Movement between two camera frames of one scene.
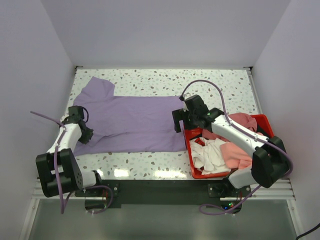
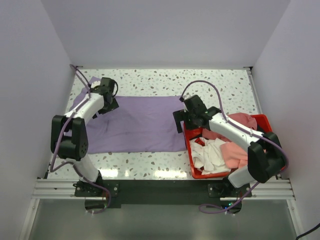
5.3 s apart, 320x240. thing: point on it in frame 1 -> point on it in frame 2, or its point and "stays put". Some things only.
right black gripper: (178, 115) stays put
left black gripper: (85, 139) -> (113, 106)
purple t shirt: (123, 123) stays put
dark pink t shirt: (247, 119) stays put
